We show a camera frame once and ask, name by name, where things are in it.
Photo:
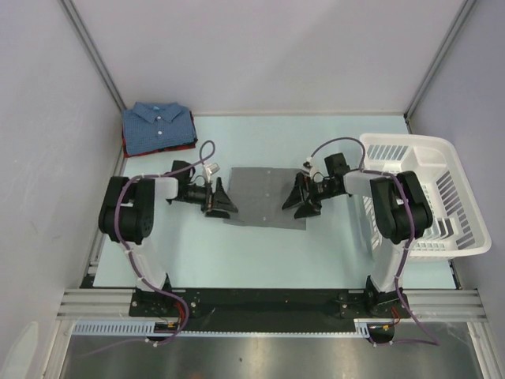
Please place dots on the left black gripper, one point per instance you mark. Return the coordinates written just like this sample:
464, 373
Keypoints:
217, 201

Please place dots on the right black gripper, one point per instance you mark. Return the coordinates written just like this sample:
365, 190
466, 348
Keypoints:
297, 197

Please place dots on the grey long sleeve shirt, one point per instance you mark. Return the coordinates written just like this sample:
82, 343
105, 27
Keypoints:
259, 193

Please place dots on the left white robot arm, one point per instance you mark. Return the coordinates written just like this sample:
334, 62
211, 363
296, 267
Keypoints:
127, 214

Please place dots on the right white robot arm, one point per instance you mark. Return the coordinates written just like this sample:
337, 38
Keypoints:
401, 212

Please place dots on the folded blue checked shirt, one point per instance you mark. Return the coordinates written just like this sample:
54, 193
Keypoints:
148, 111

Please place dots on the folded red shirt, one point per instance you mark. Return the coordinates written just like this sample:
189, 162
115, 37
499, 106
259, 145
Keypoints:
141, 137

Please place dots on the white plastic laundry basket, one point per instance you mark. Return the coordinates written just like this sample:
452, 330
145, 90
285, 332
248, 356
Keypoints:
458, 229

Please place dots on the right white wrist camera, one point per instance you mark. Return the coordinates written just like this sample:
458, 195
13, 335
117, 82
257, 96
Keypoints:
308, 168

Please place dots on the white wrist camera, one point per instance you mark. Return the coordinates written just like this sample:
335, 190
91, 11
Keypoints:
308, 168
208, 170

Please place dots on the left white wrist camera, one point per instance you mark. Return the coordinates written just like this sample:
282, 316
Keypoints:
208, 170

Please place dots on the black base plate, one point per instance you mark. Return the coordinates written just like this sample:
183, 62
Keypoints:
275, 311

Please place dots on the white slotted cable duct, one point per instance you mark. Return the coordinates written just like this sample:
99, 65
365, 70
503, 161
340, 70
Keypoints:
147, 329

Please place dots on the aluminium frame rail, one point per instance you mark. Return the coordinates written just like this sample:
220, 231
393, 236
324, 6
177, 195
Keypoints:
427, 305

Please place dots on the left aluminium corner post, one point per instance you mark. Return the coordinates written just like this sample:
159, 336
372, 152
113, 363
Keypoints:
75, 19

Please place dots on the aluminium corner post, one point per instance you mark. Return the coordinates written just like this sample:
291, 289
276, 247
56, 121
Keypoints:
75, 19
456, 26

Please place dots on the right aluminium corner post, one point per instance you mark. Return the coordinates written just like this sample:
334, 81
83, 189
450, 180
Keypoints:
456, 26

